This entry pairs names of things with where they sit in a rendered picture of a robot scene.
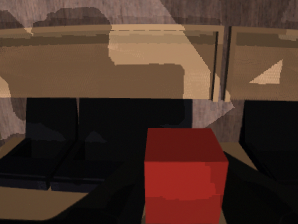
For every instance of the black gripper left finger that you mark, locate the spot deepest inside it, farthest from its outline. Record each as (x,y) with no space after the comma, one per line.
(120,199)

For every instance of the red cube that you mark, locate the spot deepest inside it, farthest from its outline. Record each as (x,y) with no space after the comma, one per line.
(185,173)

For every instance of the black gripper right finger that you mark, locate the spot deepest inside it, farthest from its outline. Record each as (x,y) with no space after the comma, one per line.
(251,197)

